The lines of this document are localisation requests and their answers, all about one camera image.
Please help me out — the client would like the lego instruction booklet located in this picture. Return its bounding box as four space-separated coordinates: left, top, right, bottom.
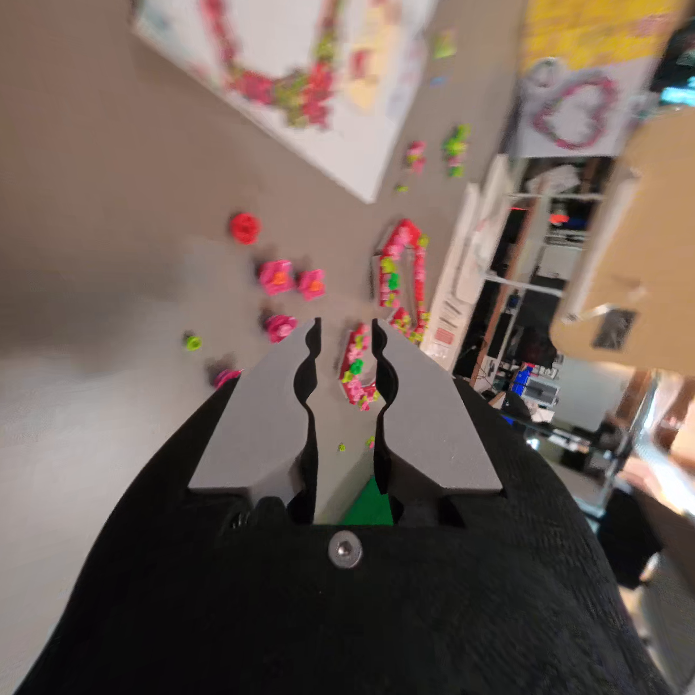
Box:
130 0 441 205

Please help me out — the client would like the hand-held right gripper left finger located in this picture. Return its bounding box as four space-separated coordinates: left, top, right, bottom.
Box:
187 317 322 503

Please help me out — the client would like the green flat sheet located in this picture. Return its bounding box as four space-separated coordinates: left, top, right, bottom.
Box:
340 476 394 526

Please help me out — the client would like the pink lego flower orange centre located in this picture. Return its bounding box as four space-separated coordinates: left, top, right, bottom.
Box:
296 269 327 302
257 260 296 296

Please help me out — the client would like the lego set box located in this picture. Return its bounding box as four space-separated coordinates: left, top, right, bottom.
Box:
513 0 677 159

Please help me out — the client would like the long red lego heart section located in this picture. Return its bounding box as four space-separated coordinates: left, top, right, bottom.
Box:
372 219 431 308

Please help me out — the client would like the dark pink lego rose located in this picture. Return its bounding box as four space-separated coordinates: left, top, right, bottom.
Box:
264 314 299 344

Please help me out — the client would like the metal storage shelf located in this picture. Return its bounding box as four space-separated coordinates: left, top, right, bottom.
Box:
469 156 606 383

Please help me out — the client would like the curved red lego heart section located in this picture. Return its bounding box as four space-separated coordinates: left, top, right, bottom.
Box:
339 323 382 412

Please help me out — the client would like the cardboard box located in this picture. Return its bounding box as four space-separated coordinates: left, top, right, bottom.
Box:
548 108 695 376

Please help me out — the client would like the red round lego piece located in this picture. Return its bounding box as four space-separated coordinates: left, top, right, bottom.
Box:
229 212 262 245

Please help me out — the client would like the white panel with labels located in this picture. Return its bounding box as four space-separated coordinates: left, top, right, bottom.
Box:
422 156 514 372

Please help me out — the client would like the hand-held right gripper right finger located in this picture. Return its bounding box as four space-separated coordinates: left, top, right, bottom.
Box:
371 317 504 498

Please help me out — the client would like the green lego leaf cluster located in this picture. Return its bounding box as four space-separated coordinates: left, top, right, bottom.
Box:
441 124 472 179

